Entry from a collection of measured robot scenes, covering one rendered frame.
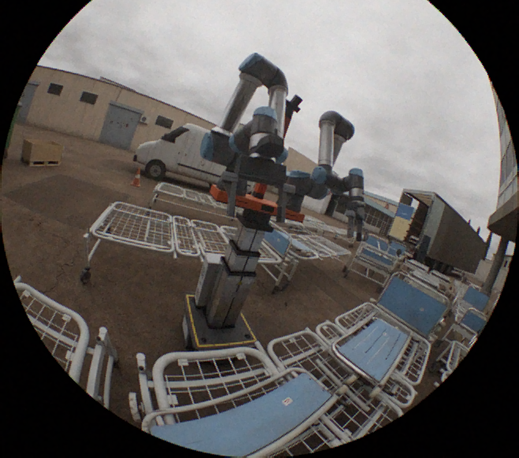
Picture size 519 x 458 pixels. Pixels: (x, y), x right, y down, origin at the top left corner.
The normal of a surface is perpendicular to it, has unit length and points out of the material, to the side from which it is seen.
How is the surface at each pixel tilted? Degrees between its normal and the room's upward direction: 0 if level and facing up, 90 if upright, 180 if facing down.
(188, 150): 89
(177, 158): 89
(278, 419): 1
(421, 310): 90
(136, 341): 0
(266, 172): 66
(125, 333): 0
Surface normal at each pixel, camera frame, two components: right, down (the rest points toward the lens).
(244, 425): 0.32, -0.94
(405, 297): -0.83, -0.24
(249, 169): 0.37, -0.19
